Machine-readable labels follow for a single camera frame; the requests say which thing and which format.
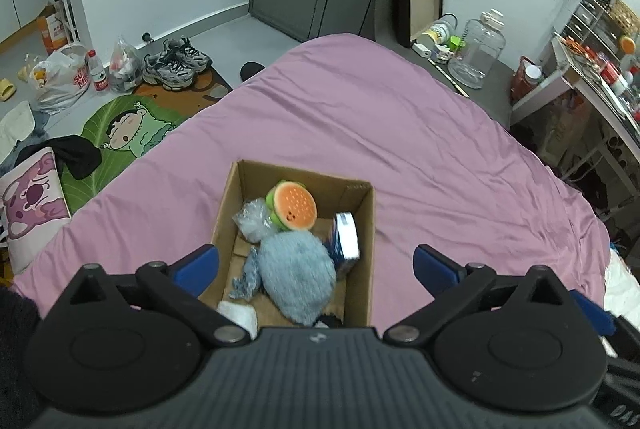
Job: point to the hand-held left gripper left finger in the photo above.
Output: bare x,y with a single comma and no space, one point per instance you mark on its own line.
197,266

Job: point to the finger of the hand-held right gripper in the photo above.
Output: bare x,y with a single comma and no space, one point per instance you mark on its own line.
595,311

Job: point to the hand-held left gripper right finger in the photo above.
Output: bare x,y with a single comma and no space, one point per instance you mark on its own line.
434,269

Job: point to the white tissue packet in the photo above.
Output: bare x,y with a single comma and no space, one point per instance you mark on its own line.
240,314

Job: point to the brown cardboard box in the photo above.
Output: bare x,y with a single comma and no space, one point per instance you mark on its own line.
362,279

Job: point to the crinkled clear plastic bag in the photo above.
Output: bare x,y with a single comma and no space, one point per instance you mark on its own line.
252,219

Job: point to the blue tissue packet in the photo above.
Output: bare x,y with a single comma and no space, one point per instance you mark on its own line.
345,239

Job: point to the fluffy blue-grey plush toy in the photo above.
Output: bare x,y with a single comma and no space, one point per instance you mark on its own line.
295,274

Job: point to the round watermelon plush toy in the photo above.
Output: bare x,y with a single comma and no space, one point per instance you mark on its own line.
295,206

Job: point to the black lace cloth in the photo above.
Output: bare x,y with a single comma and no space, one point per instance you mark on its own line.
330,320

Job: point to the pink bed sheet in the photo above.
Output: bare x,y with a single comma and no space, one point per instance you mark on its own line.
400,134

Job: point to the green cartoon floor mat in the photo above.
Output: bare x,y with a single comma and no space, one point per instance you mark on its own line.
125,134

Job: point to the brown door mat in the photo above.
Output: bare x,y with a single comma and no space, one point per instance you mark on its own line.
200,96

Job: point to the pink cartoon pillow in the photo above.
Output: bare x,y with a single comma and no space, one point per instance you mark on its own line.
32,204

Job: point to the dark grey side table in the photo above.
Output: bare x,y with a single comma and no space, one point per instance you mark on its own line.
492,94

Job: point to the thin wooden stick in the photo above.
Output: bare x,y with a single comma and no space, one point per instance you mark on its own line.
452,80

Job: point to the grey sneaker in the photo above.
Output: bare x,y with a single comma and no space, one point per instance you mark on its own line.
167,71
192,54

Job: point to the black slipper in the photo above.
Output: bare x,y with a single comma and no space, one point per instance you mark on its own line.
251,70

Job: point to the person's dark fuzzy clothing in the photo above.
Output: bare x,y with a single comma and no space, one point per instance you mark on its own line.
15,359

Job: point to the red jar white lid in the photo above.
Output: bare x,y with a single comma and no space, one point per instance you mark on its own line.
527,81

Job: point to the clear plastic trash bag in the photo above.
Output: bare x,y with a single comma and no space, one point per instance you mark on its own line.
125,66

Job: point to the small printed box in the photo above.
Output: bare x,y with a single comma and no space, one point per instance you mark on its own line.
442,54

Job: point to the large clear plastic jar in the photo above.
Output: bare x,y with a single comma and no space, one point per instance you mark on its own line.
475,54

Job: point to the small water bottle red label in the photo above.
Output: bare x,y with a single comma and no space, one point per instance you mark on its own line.
97,71

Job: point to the small white box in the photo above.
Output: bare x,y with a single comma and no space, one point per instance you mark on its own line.
421,49

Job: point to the white desk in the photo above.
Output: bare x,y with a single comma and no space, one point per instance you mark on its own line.
575,84

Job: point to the white floor cloth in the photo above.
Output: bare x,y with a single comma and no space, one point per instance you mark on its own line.
15,126

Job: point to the white plastic shopping bag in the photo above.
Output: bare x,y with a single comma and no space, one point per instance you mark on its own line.
60,79

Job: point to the white yellow supplement bottle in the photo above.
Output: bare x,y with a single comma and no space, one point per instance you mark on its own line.
434,34

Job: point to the red can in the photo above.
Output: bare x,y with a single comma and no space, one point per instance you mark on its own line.
609,71

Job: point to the yellow slipper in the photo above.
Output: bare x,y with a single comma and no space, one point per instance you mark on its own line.
7,89

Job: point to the orange cardboard carton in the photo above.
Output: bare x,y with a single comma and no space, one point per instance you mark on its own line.
52,31

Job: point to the small drawer organizer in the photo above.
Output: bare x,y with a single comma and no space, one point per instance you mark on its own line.
585,19

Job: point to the wicker basket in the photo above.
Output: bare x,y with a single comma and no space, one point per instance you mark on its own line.
625,16

